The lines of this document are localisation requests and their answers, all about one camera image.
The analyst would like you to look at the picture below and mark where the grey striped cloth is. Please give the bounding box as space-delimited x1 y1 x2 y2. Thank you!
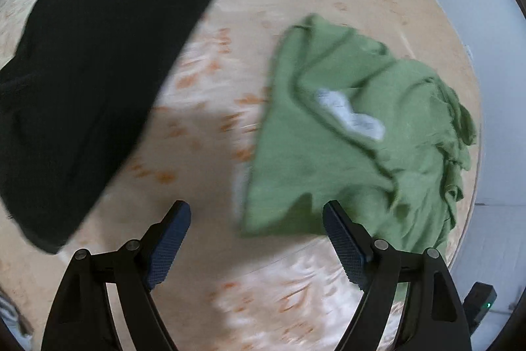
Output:
0 293 34 347

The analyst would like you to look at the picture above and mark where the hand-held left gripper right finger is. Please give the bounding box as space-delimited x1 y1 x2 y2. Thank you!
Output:
323 200 472 351

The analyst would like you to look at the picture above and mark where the green t-shirt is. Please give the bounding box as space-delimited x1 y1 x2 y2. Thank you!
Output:
239 13 478 304

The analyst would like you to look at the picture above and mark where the black garment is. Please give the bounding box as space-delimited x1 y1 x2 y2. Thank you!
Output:
0 0 257 255

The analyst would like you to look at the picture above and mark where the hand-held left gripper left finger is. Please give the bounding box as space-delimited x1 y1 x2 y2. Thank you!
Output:
41 200 192 351

